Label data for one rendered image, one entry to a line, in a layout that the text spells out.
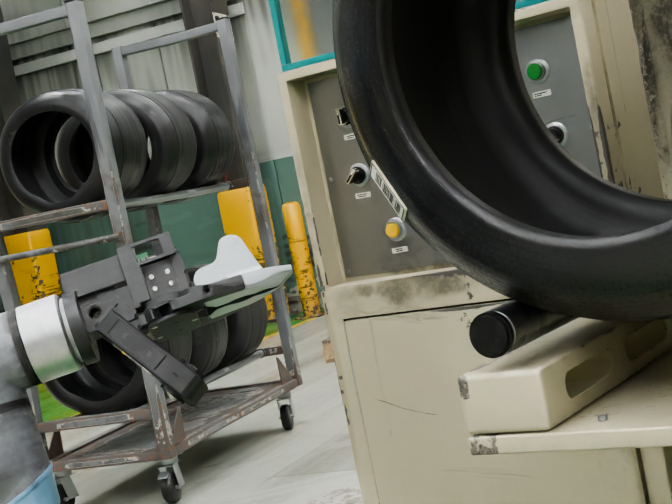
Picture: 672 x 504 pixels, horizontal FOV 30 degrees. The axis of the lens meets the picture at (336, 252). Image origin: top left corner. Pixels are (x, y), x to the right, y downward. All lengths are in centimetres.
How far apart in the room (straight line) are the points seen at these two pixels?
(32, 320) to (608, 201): 63
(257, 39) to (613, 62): 960
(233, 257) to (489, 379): 27
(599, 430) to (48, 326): 51
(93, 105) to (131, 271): 358
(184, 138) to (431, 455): 337
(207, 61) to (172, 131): 608
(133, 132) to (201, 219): 692
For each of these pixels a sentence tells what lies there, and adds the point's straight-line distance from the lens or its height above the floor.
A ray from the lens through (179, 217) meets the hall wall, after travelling 1195.
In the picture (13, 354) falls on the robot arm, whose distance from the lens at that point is 118.
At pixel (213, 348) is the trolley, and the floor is 50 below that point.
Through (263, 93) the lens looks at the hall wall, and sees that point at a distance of 1142.
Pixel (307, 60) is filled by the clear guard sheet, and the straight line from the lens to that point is 211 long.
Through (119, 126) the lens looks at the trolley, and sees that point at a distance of 488.
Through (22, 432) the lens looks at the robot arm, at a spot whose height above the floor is 90.
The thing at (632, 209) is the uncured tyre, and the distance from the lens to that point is 139.
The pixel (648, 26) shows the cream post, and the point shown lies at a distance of 149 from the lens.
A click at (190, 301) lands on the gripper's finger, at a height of 99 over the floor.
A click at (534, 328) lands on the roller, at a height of 89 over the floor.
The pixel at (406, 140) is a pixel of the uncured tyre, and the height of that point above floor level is 109.
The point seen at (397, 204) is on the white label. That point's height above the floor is 104.
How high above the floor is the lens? 107
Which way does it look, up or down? 3 degrees down
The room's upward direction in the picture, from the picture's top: 11 degrees counter-clockwise
